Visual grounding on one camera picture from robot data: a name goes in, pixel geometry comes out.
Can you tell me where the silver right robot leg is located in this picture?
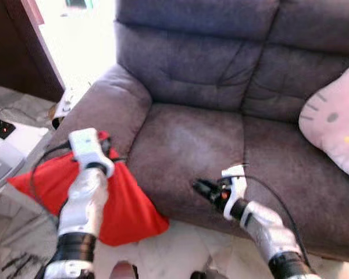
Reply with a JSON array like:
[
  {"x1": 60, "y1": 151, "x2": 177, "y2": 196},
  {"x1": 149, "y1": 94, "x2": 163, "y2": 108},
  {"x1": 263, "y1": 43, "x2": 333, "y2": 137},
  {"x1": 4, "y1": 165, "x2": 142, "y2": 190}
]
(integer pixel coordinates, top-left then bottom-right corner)
[{"x1": 189, "y1": 269, "x2": 230, "y2": 279}]

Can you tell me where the pink cat face cushion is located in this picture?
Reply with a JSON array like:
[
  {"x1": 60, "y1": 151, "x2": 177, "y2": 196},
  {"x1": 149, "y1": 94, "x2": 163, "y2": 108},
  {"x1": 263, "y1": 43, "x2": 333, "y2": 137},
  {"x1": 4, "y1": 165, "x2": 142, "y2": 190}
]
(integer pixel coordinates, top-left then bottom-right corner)
[{"x1": 298, "y1": 61, "x2": 349, "y2": 184}]

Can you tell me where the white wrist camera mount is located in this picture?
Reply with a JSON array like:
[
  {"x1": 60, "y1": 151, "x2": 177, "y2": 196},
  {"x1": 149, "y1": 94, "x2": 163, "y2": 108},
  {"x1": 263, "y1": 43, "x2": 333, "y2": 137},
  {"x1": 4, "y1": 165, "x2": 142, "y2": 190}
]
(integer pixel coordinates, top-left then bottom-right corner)
[
  {"x1": 221, "y1": 165, "x2": 248, "y2": 221},
  {"x1": 68, "y1": 128, "x2": 115, "y2": 178}
]

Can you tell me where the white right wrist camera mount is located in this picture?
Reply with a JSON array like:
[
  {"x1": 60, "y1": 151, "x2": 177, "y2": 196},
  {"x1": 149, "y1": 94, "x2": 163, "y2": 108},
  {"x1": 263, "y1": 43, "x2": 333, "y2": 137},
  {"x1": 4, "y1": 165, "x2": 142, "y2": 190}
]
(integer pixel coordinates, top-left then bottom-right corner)
[{"x1": 221, "y1": 165, "x2": 248, "y2": 221}]

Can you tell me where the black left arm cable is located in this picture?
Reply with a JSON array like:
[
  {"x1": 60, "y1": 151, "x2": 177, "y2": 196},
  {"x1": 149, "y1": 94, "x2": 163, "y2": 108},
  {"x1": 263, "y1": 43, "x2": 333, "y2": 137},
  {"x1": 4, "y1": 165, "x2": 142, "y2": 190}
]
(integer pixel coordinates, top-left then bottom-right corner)
[{"x1": 30, "y1": 142, "x2": 76, "y2": 216}]

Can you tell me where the grey-brown fabric sofa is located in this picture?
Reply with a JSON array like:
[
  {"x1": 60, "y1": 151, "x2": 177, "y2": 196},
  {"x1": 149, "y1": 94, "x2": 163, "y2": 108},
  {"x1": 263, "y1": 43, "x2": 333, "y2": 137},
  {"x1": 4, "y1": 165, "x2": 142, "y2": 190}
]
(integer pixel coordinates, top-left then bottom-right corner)
[{"x1": 47, "y1": 0, "x2": 349, "y2": 262}]

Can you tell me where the white appliance with grey buttons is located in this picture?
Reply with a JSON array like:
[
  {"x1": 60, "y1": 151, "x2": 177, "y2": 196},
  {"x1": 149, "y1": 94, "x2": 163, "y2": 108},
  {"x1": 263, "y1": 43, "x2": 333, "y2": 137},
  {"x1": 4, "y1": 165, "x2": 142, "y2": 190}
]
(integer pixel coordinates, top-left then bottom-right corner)
[{"x1": 0, "y1": 119, "x2": 50, "y2": 201}]

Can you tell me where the dark wooden door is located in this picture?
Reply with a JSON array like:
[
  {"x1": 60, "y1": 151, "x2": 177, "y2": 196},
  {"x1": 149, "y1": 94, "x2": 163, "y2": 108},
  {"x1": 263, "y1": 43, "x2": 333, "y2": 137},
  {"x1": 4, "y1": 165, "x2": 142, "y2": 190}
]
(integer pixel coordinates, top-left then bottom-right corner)
[{"x1": 0, "y1": 0, "x2": 65, "y2": 102}]

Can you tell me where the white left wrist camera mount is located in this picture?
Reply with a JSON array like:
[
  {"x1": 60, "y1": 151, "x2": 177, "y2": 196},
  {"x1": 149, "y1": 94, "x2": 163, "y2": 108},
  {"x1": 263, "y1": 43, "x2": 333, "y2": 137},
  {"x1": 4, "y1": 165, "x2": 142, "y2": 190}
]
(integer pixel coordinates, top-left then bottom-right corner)
[{"x1": 68, "y1": 128, "x2": 115, "y2": 178}]

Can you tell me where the silver left robot leg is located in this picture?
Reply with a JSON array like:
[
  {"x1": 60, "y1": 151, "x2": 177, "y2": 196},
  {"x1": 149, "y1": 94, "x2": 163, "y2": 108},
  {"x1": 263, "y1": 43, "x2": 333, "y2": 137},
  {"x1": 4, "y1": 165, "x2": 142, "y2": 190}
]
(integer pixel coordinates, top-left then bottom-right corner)
[{"x1": 111, "y1": 262, "x2": 137, "y2": 279}]

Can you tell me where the silver robot leg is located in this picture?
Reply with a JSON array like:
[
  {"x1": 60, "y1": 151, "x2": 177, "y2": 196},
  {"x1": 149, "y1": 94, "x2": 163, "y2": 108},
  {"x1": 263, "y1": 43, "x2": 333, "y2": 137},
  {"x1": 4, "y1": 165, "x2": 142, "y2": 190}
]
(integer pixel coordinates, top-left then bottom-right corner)
[
  {"x1": 111, "y1": 262, "x2": 137, "y2": 279},
  {"x1": 189, "y1": 269, "x2": 230, "y2": 279}
]

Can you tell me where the white heater with black base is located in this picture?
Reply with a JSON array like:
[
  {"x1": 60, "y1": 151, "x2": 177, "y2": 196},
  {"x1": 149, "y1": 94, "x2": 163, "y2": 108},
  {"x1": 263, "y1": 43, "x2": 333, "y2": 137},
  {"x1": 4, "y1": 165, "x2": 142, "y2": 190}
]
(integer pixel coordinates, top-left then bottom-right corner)
[{"x1": 51, "y1": 87, "x2": 85, "y2": 130}]

